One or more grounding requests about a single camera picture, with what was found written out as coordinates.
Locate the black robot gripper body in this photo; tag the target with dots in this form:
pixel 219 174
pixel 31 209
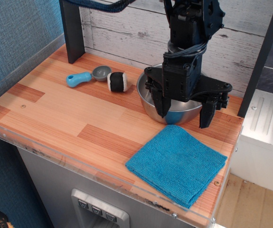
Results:
pixel 182 80

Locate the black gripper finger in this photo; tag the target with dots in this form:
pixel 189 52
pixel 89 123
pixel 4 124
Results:
pixel 207 112
pixel 162 104

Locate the blue rag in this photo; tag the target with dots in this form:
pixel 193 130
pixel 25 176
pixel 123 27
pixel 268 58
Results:
pixel 177 165

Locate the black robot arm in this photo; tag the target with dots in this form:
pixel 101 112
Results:
pixel 192 24

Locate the stainless steel bowl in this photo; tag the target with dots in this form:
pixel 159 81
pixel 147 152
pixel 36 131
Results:
pixel 178 113

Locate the black and white sushi toy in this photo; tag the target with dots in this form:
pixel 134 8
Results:
pixel 117 82

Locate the white toy sink unit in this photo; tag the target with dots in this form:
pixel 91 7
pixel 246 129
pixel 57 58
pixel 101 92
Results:
pixel 253 158

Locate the clear acrylic table guard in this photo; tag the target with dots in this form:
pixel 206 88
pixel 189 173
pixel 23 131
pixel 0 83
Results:
pixel 81 138

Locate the silver dispenser button panel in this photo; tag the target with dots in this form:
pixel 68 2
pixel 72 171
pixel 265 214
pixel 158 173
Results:
pixel 92 212

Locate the blue handled grey spoon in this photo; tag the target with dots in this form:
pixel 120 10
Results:
pixel 100 74

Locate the dark grey right post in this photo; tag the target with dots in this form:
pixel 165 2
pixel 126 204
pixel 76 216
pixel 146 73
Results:
pixel 258 68

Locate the dark grey post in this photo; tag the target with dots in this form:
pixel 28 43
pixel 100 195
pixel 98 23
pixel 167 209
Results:
pixel 72 27
pixel 258 68

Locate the dark grey left post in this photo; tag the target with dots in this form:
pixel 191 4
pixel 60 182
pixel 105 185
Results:
pixel 72 27

